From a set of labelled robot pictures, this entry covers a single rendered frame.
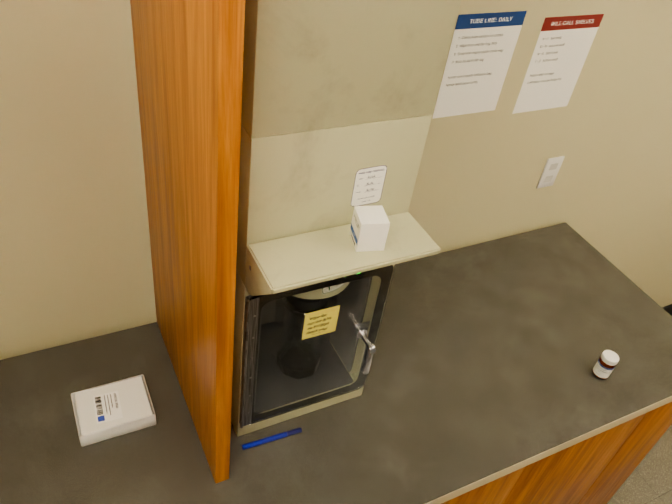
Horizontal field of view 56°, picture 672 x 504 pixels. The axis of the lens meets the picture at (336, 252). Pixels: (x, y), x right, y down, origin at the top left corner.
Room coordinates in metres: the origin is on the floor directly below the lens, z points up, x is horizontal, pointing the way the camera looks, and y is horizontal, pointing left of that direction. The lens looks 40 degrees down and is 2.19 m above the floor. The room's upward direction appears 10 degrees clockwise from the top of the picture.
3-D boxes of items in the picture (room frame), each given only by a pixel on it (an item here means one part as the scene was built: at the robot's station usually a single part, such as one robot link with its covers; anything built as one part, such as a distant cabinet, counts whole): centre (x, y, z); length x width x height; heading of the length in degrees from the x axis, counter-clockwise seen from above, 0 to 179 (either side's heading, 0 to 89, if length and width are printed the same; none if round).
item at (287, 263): (0.83, -0.02, 1.46); 0.32 x 0.11 x 0.10; 122
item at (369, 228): (0.85, -0.05, 1.54); 0.05 x 0.05 x 0.06; 19
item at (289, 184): (0.98, 0.08, 1.33); 0.32 x 0.25 x 0.77; 122
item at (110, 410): (0.79, 0.43, 0.96); 0.16 x 0.12 x 0.04; 122
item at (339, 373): (0.87, 0.01, 1.19); 0.30 x 0.01 x 0.40; 122
